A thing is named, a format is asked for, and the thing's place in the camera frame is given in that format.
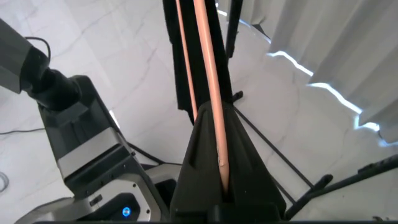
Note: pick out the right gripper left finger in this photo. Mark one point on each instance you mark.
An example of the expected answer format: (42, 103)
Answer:
(196, 174)

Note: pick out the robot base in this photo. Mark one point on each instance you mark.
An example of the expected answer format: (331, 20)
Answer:
(87, 149)

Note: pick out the black clothes rack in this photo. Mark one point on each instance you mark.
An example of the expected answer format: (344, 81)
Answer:
(234, 25)

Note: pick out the pink clothes hanger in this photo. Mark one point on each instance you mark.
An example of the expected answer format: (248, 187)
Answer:
(211, 77)

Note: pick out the white curtain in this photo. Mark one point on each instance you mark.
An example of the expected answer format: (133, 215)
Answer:
(342, 46)

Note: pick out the black garment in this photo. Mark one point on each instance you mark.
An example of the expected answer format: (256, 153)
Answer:
(199, 46)

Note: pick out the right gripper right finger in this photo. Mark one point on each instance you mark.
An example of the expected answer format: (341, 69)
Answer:
(252, 186)

